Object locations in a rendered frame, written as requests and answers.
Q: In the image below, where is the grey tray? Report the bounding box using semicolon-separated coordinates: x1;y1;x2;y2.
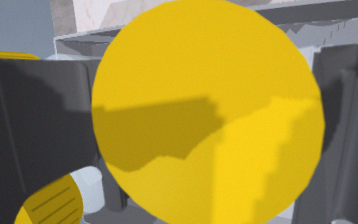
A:
53;0;358;224

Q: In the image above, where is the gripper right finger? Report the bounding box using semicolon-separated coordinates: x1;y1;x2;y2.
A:
291;44;358;224

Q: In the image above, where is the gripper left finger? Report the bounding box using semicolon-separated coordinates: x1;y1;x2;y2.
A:
0;58;130;224

